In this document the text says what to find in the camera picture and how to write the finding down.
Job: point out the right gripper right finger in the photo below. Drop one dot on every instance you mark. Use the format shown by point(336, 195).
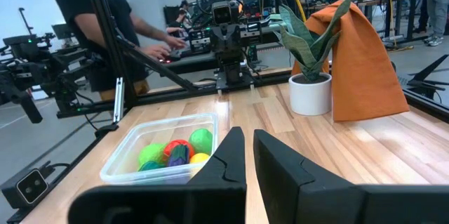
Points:
point(298, 196)

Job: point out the clear plastic tupperware container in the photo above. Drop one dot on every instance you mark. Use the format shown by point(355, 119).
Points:
point(119, 168)

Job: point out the black desk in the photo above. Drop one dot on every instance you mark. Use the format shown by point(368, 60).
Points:
point(196, 64)

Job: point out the small green toy lime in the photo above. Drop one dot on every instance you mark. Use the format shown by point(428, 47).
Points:
point(200, 140)

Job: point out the yellow toy lemon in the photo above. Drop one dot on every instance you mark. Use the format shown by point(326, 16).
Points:
point(199, 158)

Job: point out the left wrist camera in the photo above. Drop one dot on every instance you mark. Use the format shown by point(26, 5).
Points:
point(221, 13)

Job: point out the orange cloth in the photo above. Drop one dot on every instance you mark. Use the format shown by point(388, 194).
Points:
point(365, 76)

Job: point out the adjacent workstation robot arm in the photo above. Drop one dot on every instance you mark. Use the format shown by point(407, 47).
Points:
point(35, 76)

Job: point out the large light green toy fruit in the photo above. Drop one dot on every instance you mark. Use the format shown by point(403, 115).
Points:
point(151, 153)

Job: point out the small black table camera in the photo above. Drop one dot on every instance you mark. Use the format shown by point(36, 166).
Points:
point(29, 187)

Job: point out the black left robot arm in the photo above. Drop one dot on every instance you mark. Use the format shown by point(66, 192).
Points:
point(233, 69)

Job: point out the person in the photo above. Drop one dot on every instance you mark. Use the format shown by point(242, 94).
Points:
point(87, 6)
point(438, 6)
point(179, 18)

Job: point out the red toy tomato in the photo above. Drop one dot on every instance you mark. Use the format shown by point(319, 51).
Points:
point(175, 143)

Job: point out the white plant pot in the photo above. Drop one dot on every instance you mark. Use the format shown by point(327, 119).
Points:
point(310, 97)

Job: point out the green snake plant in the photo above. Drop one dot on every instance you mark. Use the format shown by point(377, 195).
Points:
point(301, 48)

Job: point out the silver aluminium bracket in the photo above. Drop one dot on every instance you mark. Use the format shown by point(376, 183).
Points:
point(118, 101)

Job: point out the dark green toy bell pepper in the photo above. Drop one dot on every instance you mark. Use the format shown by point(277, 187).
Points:
point(151, 166)

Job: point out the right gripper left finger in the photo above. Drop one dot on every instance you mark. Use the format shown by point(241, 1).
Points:
point(217, 199)

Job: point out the purple toy eggplant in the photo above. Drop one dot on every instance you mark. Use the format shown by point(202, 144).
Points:
point(178, 155)

